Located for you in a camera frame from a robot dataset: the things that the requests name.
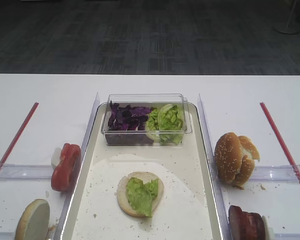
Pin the purple cabbage leaves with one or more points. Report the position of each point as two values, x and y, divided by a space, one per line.
130 120

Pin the right red strip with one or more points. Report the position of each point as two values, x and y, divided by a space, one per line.
281 141

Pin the sliced meat patties stack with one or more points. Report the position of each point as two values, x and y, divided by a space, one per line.
245 225

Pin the left long clear rail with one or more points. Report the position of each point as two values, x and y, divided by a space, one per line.
88 130

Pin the upper left clear holder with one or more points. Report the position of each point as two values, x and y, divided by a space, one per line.
14 172

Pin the lower left clear holder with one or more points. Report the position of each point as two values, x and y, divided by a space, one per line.
7 235

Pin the bottom bun on tray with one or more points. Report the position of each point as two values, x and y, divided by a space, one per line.
121 192

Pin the red strip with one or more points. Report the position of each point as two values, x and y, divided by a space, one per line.
281 141
18 134

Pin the sesame bun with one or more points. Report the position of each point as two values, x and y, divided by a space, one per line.
228 157
249 155

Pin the remaining tomato slices stack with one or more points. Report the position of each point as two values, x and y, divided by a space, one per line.
63 172

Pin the lower right clear holder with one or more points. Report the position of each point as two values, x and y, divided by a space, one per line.
287 236

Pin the metal baking tray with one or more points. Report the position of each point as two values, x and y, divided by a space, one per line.
186 210

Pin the upper right clear holder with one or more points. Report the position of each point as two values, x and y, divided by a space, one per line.
282 173

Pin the white stop block tomato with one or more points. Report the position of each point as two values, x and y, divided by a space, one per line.
55 159

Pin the white stand base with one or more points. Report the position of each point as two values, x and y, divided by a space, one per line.
289 27

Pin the bun half standing left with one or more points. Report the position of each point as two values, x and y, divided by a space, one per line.
34 222

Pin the left red strip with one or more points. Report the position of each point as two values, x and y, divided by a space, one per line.
18 134

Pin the green lettuce in container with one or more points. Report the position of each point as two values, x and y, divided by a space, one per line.
169 117

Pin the clear holder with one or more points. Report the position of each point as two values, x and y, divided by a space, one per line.
7 235
14 172
287 236
282 173

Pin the sesame bun rear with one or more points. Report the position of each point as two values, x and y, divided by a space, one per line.
249 155

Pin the lettuce leaf on bun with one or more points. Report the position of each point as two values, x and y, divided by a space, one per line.
141 196

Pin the clear plastic container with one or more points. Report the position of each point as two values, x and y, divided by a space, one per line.
152 101

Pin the white stop block meat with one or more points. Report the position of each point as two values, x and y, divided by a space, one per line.
266 226

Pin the sesame bun front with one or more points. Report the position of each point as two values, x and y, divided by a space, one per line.
228 157

